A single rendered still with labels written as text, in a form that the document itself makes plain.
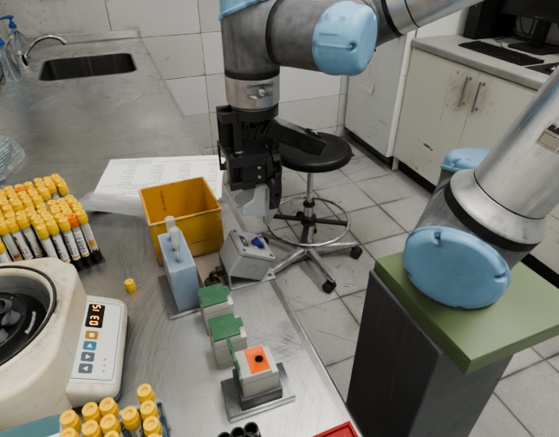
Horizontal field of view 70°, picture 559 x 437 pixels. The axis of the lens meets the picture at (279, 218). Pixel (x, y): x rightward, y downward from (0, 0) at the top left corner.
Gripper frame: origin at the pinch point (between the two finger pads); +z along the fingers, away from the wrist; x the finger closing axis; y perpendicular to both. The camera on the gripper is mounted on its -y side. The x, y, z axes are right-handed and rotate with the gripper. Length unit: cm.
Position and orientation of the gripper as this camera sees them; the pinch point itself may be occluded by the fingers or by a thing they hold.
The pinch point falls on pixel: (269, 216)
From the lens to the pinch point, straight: 68.8
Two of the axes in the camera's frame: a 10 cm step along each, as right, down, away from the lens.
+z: 0.0, 8.1, 5.8
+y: -9.3, 2.1, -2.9
